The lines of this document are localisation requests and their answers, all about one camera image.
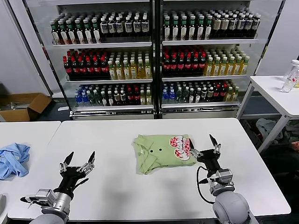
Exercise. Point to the white side table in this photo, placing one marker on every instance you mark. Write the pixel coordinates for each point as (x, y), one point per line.
(268, 93)

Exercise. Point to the white cooler shelf board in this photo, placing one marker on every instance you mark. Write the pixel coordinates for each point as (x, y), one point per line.
(102, 44)
(205, 78)
(210, 42)
(109, 81)

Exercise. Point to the open cardboard box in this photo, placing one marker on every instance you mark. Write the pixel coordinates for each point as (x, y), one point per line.
(35, 109)

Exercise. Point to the clear green water bottle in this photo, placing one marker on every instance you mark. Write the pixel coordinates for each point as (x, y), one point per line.
(97, 99)
(178, 95)
(185, 95)
(91, 99)

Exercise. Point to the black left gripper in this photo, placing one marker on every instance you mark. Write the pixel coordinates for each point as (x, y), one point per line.
(71, 178)

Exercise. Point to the tall white-capped clear bottle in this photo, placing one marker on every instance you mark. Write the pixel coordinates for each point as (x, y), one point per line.
(294, 70)

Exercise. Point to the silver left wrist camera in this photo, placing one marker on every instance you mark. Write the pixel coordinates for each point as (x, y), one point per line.
(44, 195)

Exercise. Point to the grey white crumpled garment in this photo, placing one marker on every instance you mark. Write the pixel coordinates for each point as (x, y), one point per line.
(266, 127)

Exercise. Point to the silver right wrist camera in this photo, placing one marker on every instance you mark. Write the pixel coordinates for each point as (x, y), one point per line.
(223, 176)

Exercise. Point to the green-capped dark tea bottle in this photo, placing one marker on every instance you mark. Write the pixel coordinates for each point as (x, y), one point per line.
(200, 30)
(198, 95)
(96, 33)
(72, 35)
(191, 95)
(104, 99)
(175, 30)
(56, 35)
(208, 30)
(192, 30)
(80, 34)
(110, 99)
(167, 30)
(63, 35)
(88, 34)
(183, 30)

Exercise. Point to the yellow drink bottle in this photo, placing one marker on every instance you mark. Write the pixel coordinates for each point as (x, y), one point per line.
(297, 83)

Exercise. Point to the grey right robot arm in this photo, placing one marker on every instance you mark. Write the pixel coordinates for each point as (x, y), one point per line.
(231, 207)

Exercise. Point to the dark green crumpled garment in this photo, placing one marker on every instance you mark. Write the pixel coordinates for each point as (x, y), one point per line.
(293, 130)

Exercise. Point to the yellow tea bottle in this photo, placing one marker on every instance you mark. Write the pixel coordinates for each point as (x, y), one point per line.
(208, 68)
(133, 72)
(126, 72)
(236, 93)
(143, 98)
(148, 71)
(141, 72)
(112, 72)
(244, 66)
(148, 98)
(223, 67)
(216, 68)
(230, 93)
(237, 67)
(119, 72)
(230, 67)

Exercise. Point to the blue drink bottle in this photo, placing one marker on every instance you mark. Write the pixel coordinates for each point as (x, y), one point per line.
(77, 99)
(172, 96)
(84, 99)
(165, 96)

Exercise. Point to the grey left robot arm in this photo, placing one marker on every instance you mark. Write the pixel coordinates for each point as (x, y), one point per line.
(59, 205)

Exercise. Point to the light green polo shirt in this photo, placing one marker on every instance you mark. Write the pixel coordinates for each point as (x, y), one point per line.
(158, 156)

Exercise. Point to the white-capped dark drink bottle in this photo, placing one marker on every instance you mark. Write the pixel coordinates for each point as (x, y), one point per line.
(211, 94)
(104, 28)
(137, 27)
(116, 98)
(256, 23)
(128, 27)
(145, 26)
(249, 24)
(120, 27)
(233, 24)
(123, 98)
(204, 94)
(241, 24)
(112, 27)
(217, 24)
(225, 24)

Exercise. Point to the crumpled light blue shirt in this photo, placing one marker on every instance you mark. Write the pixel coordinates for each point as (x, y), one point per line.
(14, 161)

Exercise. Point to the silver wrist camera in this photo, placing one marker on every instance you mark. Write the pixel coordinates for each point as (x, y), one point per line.
(44, 195)
(223, 176)

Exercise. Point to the grey metal parts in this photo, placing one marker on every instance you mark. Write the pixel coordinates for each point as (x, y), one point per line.
(17, 105)

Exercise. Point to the red-capped cola bottle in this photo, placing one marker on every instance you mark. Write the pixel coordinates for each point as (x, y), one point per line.
(217, 93)
(97, 68)
(166, 66)
(104, 68)
(82, 68)
(196, 66)
(136, 98)
(188, 66)
(75, 68)
(181, 66)
(89, 68)
(203, 65)
(130, 98)
(68, 68)
(223, 93)
(173, 66)

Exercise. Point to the glass beverage cooler cabinet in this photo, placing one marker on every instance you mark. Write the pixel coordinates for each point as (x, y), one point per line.
(198, 110)
(112, 112)

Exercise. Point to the clear plastic water bottle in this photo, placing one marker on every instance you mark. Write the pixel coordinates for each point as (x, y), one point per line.
(287, 87)

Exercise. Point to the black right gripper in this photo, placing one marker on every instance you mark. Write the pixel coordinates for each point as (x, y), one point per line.
(210, 159)

